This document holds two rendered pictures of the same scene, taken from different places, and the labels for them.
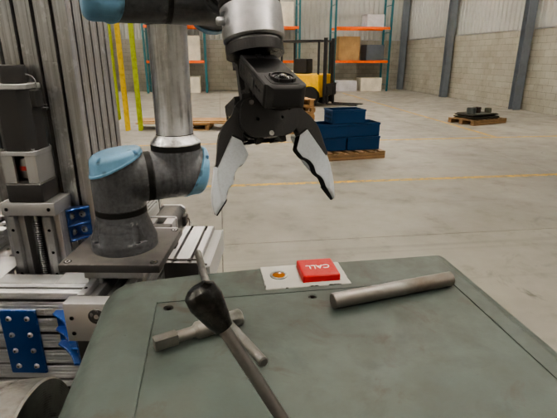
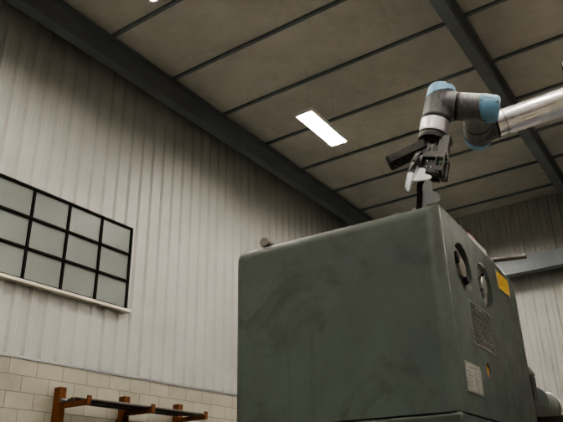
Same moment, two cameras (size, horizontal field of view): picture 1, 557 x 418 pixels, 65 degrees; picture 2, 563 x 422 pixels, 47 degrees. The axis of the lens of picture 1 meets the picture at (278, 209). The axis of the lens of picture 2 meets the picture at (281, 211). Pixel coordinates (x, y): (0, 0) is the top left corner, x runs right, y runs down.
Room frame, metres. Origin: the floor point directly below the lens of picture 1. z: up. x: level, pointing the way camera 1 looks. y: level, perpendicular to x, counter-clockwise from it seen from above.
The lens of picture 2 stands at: (1.23, -1.35, 0.74)
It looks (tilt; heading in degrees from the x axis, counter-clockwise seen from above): 24 degrees up; 131
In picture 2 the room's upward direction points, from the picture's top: 1 degrees counter-clockwise
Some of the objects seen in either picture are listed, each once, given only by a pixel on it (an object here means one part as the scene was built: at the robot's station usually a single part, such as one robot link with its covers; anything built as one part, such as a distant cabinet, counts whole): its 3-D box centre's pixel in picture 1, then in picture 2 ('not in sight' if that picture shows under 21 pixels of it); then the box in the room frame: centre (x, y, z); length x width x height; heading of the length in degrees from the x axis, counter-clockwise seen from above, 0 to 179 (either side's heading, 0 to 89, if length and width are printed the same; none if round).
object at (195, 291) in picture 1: (208, 306); not in sight; (0.34, 0.06, 1.38); 0.04 x 0.03 x 0.05; 99
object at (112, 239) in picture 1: (123, 225); not in sight; (0.98, 0.37, 1.21); 0.15 x 0.15 x 0.10
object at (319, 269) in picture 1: (317, 271); not in sight; (0.65, -0.06, 1.26); 0.06 x 0.06 x 0.02; 9
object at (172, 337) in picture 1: (199, 329); not in sight; (0.47, 0.10, 1.27); 0.12 x 0.02 x 0.02; 121
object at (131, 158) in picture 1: (120, 177); not in sight; (0.98, 0.36, 1.33); 0.13 x 0.12 x 0.14; 115
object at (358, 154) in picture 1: (342, 132); not in sight; (7.46, -1.09, 0.39); 1.20 x 0.80 x 0.79; 105
